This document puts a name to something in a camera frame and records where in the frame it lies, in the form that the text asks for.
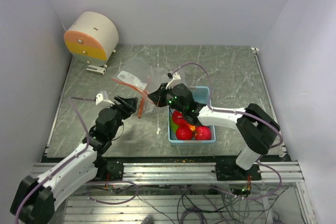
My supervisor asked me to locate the clear zip top bag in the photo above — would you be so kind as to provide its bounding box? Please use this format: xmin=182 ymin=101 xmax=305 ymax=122
xmin=111 ymin=56 xmax=171 ymax=114

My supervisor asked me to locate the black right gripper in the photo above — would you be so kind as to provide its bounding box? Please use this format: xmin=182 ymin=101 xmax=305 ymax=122
xmin=148 ymin=82 xmax=185 ymax=114

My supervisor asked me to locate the orange fruit in basket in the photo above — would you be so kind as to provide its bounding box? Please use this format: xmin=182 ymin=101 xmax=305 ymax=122
xmin=186 ymin=123 xmax=196 ymax=132

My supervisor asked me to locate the aluminium rail frame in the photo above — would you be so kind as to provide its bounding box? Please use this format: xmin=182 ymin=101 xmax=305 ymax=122
xmin=28 ymin=162 xmax=305 ymax=185

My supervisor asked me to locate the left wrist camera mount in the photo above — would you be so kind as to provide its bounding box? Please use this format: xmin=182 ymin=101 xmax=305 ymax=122
xmin=95 ymin=90 xmax=114 ymax=108

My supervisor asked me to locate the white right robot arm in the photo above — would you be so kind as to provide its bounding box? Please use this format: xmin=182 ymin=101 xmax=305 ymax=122
xmin=148 ymin=83 xmax=280 ymax=180

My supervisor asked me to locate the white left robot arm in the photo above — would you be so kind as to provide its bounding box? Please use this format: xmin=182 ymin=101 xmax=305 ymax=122
xmin=10 ymin=93 xmax=138 ymax=223

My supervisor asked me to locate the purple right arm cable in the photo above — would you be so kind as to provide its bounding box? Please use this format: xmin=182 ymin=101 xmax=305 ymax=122
xmin=170 ymin=62 xmax=286 ymax=201

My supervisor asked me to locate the blue plastic basket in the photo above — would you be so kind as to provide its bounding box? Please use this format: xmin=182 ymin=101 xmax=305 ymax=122
xmin=167 ymin=86 xmax=216 ymax=145

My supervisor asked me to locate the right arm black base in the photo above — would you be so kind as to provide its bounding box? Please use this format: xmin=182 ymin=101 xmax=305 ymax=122
xmin=211 ymin=163 xmax=261 ymax=181

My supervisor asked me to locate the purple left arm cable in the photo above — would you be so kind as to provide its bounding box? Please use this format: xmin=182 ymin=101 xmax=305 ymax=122
xmin=14 ymin=97 xmax=97 ymax=223

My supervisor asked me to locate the green fruit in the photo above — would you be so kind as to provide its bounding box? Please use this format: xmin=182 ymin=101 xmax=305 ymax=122
xmin=170 ymin=117 xmax=179 ymax=133

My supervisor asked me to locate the red apple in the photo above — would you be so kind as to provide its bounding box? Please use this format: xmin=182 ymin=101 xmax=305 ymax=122
xmin=194 ymin=126 xmax=212 ymax=141
xmin=175 ymin=125 xmax=193 ymax=141
xmin=172 ymin=110 xmax=187 ymax=126

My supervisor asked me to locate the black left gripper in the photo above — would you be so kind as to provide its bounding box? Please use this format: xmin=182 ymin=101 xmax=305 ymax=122
xmin=102 ymin=95 xmax=138 ymax=138

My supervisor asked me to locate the small white bracket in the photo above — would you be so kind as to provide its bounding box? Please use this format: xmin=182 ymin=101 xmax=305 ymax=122
xmin=86 ymin=65 xmax=106 ymax=76

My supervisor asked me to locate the white corner clip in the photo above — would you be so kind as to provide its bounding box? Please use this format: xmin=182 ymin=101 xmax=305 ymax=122
xmin=251 ymin=47 xmax=259 ymax=55

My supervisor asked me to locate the round beige drawer box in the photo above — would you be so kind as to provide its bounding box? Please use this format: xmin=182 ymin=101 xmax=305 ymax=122
xmin=64 ymin=12 xmax=119 ymax=67

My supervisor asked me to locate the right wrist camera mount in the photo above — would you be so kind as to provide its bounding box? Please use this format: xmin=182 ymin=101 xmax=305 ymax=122
xmin=165 ymin=72 xmax=182 ymax=89

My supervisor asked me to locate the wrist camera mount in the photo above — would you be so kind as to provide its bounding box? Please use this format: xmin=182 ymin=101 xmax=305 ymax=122
xmin=95 ymin=90 xmax=114 ymax=108
xmin=165 ymin=72 xmax=182 ymax=89

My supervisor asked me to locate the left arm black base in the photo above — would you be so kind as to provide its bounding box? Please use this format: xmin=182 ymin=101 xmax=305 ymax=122
xmin=93 ymin=156 xmax=124 ymax=182

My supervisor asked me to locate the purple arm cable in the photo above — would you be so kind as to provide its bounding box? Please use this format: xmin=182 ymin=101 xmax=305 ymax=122
xmin=170 ymin=62 xmax=286 ymax=201
xmin=14 ymin=97 xmax=97 ymax=223

